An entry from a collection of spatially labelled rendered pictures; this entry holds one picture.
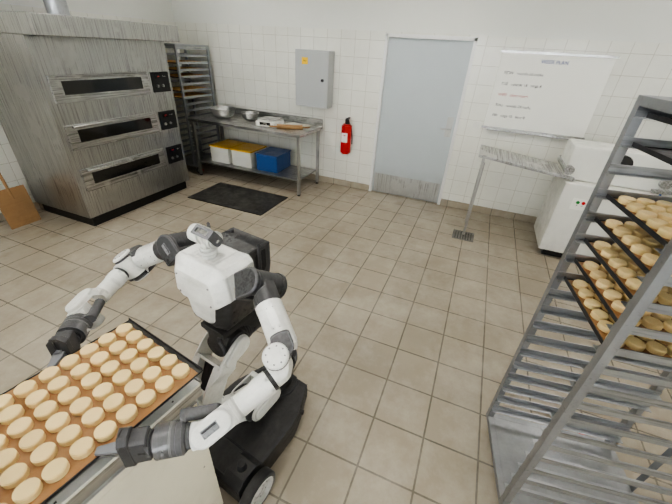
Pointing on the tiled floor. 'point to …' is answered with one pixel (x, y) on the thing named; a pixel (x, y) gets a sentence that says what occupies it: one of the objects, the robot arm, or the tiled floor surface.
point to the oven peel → (17, 206)
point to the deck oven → (90, 112)
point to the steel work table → (264, 132)
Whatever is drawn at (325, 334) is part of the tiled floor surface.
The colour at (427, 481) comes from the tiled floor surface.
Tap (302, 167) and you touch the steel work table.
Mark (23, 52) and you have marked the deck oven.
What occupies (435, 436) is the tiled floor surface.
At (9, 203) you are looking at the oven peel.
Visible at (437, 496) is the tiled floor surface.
